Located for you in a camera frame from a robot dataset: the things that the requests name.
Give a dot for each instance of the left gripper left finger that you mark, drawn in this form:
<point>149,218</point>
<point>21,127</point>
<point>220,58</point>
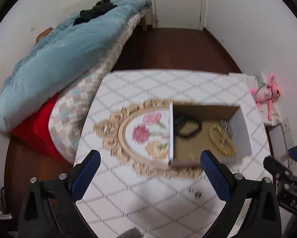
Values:
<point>83,173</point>

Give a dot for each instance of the black clothing on bed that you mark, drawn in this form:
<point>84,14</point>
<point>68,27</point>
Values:
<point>99,9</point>

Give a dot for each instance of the pink plush toy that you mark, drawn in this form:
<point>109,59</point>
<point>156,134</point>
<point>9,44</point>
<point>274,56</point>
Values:
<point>266,93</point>

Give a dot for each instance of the black smartwatch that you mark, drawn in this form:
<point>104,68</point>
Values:
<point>186,126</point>

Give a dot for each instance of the white door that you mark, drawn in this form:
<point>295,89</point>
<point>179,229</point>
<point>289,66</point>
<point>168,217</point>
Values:
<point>179,14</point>

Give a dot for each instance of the white cardboard box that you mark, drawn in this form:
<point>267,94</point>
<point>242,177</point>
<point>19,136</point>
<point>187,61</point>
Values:
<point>224,132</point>

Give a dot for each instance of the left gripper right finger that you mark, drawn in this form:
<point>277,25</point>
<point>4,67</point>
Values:
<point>219,175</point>

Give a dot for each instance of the checkered bed mattress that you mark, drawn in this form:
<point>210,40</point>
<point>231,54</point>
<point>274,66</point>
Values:
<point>72,106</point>

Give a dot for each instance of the white power strip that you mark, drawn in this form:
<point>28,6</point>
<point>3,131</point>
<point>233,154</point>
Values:
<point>287,135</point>

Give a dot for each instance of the teal blue duvet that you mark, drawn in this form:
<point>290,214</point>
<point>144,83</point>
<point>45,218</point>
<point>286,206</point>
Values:
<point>60,58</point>

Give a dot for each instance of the brown item on bed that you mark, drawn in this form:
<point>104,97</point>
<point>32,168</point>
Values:
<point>43,34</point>

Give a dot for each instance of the red bed sheet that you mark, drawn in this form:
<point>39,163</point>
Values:
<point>34,131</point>

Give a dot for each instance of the patterned white tablecloth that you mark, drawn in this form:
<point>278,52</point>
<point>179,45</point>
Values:
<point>142,122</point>

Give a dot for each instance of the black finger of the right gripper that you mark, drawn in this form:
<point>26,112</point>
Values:
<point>275,168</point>

